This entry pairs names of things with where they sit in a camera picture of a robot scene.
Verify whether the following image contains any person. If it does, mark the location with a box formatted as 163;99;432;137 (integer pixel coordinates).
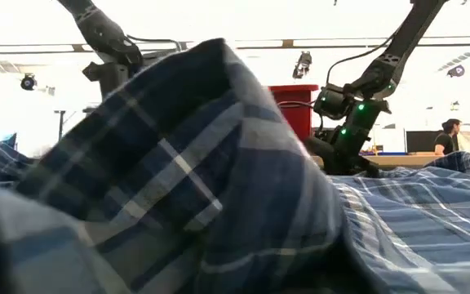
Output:
433;118;463;157

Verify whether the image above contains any ceiling air vent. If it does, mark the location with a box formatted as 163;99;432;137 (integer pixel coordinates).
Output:
437;45;470;73

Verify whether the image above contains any long ceiling light fixture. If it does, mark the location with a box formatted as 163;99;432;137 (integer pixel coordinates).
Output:
0;35;470;56

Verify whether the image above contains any blue chair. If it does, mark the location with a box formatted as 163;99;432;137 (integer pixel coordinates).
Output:
1;132;18;150

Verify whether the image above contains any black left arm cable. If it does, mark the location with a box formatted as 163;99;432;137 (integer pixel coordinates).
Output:
126;34;184;52

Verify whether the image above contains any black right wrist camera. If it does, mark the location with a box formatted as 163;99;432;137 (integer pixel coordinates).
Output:
313;83;357;121

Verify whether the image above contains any black metal background table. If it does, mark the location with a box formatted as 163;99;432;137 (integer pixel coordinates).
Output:
54;106;98;142

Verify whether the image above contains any red plastic laundry bin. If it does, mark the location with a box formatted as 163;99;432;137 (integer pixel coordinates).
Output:
268;84;320;142

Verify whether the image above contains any black ceiling spotlight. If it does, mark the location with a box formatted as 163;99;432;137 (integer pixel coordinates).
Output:
446;64;466;78
20;72;38;91
291;51;313;80

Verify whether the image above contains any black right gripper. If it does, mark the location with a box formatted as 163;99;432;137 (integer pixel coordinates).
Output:
303;100;392;179

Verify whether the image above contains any blue plaid garment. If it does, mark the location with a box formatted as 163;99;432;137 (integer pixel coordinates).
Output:
0;38;470;294

